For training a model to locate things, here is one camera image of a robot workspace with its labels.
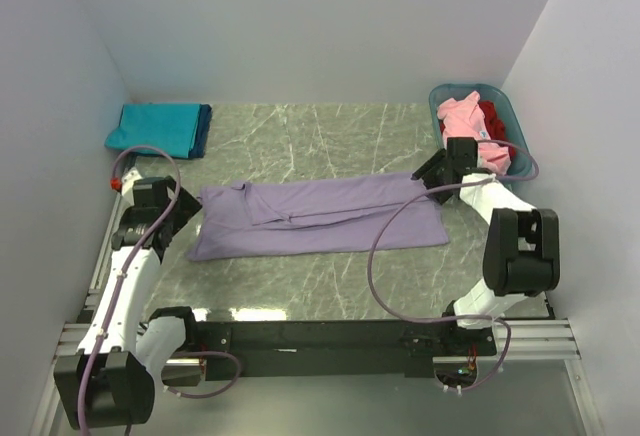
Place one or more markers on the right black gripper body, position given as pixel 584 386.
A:
pixel 436 168

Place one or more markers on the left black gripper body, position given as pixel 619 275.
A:
pixel 184 208

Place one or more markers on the purple t shirt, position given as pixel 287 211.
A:
pixel 247 219

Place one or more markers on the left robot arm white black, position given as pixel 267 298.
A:
pixel 111 379

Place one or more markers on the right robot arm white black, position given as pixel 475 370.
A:
pixel 521 254

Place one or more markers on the pink t shirt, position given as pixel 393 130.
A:
pixel 464 118

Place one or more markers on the folded dark blue t shirt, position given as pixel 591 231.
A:
pixel 198 149

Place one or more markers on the red t shirt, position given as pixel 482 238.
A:
pixel 495 128

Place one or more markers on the folded teal t shirt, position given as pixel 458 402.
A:
pixel 169 127

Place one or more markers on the black base beam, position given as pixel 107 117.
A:
pixel 326 348

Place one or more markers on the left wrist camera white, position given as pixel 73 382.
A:
pixel 124 184

